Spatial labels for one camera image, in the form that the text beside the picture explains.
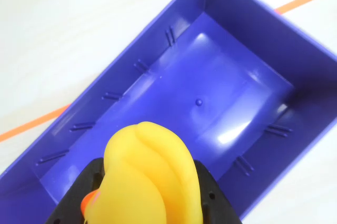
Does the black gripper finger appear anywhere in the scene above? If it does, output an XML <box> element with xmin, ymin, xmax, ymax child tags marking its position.
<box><xmin>45</xmin><ymin>157</ymin><xmax>106</xmax><ymax>224</ymax></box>
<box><xmin>194</xmin><ymin>160</ymin><xmax>242</xmax><ymax>224</ymax></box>

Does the yellow rubber duck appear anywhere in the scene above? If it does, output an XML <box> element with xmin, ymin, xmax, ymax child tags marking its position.
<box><xmin>80</xmin><ymin>121</ymin><xmax>204</xmax><ymax>224</ymax></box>

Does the blue plastic box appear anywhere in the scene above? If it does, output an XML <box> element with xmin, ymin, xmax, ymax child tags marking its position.
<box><xmin>0</xmin><ymin>0</ymin><xmax>337</xmax><ymax>224</ymax></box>

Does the long orange tape line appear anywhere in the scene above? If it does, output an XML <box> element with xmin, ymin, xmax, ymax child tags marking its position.
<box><xmin>0</xmin><ymin>0</ymin><xmax>337</xmax><ymax>143</ymax></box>

